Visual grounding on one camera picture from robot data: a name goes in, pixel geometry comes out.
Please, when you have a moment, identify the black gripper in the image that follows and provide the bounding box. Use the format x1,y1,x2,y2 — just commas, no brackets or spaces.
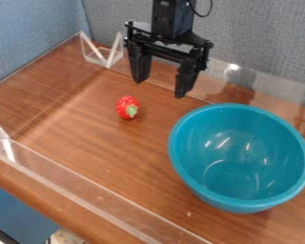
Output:
126,0,214,98

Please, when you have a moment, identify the red toy strawberry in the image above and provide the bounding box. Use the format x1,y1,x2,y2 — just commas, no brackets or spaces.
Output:
118,95,140,119

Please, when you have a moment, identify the blue plastic bowl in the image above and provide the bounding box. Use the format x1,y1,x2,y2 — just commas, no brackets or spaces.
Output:
168,103,305,214

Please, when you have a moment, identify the clear acrylic back barrier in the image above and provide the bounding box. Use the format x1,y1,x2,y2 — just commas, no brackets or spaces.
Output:
79,31,305,135

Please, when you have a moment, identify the clear acrylic barrier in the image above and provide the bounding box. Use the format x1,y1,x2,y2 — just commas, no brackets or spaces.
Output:
79,31,305,135
0,126,212,244
0,31,88,84

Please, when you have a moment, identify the clear acrylic left barrier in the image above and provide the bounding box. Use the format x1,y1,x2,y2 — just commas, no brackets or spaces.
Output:
0,31,88,84

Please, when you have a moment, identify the clear acrylic front barrier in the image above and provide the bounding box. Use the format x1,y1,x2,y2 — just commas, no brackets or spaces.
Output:
0,126,212,244

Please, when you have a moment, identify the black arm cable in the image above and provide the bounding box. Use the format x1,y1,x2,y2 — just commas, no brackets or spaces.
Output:
184,0,214,18

